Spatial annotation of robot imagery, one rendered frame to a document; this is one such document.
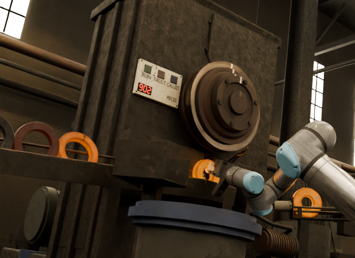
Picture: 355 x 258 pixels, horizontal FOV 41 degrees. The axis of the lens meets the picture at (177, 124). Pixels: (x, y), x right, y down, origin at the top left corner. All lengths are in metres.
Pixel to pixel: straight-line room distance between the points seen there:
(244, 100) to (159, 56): 0.48
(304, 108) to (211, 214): 6.03
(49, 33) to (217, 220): 8.09
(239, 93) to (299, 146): 0.85
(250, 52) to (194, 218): 1.99
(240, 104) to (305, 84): 4.76
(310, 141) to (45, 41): 7.56
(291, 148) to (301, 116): 5.32
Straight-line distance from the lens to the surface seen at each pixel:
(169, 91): 2.43
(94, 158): 2.05
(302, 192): 2.59
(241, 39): 2.88
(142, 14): 2.52
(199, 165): 2.34
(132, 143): 1.78
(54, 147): 1.98
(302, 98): 7.02
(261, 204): 2.16
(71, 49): 9.03
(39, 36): 8.88
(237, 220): 1.05
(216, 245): 1.06
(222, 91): 2.35
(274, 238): 2.40
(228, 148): 2.43
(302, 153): 1.62
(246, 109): 2.46
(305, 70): 7.19
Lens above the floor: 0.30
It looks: 16 degrees up
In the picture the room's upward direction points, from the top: 8 degrees clockwise
